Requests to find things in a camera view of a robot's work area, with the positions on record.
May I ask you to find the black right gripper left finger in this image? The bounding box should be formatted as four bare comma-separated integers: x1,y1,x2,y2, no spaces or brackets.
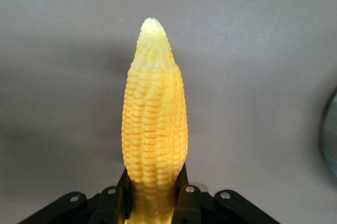
91,167,132,224

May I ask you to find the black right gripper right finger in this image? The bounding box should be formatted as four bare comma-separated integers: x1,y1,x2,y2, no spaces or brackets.
173,163,202,224

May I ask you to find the yellow corn cob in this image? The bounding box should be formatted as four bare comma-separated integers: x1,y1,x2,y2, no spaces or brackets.
121,17,188,224

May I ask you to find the stainless steel steamer pot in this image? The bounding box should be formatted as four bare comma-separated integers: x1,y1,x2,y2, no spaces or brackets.
319,86,337,180

